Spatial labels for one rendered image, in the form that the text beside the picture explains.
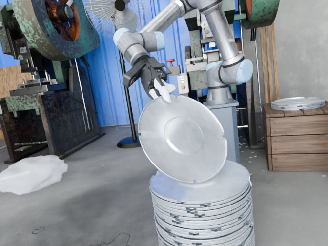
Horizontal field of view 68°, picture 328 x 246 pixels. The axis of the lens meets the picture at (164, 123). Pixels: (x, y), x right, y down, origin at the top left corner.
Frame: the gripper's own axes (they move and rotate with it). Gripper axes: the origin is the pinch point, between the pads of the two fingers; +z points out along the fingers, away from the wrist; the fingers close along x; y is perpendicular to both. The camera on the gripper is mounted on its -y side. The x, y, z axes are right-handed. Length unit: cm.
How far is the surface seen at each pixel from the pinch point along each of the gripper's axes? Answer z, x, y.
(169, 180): 19.8, 12.1, -6.7
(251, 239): 45.1, 9.3, 3.6
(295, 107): 12, 17, 95
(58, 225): -3, 83, -29
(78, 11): -198, 82, 55
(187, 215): 31.4, 4.7, -12.5
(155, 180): 17.4, 14.6, -9.2
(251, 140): 4, 67, 111
